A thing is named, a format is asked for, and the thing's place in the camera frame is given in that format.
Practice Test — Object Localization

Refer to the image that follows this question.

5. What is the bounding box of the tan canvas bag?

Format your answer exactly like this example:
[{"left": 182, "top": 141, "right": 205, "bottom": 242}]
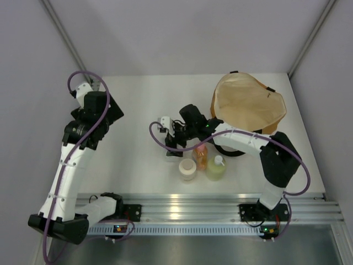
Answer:
[{"left": 210, "top": 71, "right": 287, "bottom": 134}]

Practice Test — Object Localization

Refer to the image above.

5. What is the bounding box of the left aluminium frame post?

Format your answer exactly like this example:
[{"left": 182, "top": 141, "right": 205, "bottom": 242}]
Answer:
[{"left": 39, "top": 0, "right": 87, "bottom": 71}]

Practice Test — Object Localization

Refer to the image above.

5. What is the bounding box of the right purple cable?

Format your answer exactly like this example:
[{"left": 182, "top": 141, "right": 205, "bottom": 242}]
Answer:
[{"left": 148, "top": 121, "right": 312, "bottom": 242}]

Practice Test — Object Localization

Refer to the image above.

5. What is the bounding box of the orange bottle pink cap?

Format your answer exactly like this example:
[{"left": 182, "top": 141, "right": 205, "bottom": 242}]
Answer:
[{"left": 192, "top": 144, "right": 208, "bottom": 171}]

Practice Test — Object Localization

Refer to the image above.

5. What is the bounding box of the cream jar bottle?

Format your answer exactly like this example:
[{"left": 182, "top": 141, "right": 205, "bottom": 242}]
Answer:
[{"left": 178, "top": 158, "right": 197, "bottom": 183}]

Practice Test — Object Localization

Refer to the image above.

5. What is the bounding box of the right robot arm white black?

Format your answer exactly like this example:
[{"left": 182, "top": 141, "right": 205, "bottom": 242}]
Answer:
[{"left": 155, "top": 104, "right": 301, "bottom": 221}]

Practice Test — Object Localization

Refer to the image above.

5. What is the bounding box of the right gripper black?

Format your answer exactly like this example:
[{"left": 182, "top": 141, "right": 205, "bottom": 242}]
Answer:
[{"left": 167, "top": 123, "right": 197, "bottom": 157}]

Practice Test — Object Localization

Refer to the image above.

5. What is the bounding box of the aluminium frame post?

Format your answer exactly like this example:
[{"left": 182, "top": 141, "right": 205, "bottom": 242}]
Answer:
[
  {"left": 39, "top": 0, "right": 87, "bottom": 71},
  {"left": 287, "top": 0, "right": 338, "bottom": 79}
]

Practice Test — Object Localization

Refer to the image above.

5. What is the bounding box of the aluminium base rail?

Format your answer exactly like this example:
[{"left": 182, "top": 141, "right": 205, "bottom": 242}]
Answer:
[{"left": 74, "top": 192, "right": 343, "bottom": 224}]

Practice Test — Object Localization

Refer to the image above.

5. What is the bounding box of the green bottle white cap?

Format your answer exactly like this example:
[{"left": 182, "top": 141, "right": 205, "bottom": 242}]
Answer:
[{"left": 206, "top": 155, "right": 227, "bottom": 181}]

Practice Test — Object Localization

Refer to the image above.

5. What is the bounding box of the small bottle black cap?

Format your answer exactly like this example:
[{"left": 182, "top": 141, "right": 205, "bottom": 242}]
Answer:
[{"left": 165, "top": 150, "right": 184, "bottom": 162}]

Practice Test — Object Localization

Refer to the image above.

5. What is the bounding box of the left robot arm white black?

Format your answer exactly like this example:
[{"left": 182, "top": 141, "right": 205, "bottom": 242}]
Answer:
[{"left": 28, "top": 83, "right": 125, "bottom": 245}]

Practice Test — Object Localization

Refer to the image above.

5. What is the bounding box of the right aluminium frame post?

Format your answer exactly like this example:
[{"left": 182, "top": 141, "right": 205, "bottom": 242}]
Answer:
[{"left": 287, "top": 0, "right": 338, "bottom": 79}]

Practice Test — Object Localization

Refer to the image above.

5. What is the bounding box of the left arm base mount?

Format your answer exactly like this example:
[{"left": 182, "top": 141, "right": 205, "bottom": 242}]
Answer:
[{"left": 121, "top": 204, "right": 142, "bottom": 222}]

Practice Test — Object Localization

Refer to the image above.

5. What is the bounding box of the grey slotted cable duct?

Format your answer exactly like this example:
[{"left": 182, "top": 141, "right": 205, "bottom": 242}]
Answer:
[{"left": 88, "top": 224, "right": 275, "bottom": 236}]

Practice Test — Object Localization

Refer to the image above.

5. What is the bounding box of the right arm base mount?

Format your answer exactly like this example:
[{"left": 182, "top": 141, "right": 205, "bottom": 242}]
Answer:
[{"left": 238, "top": 203, "right": 289, "bottom": 222}]

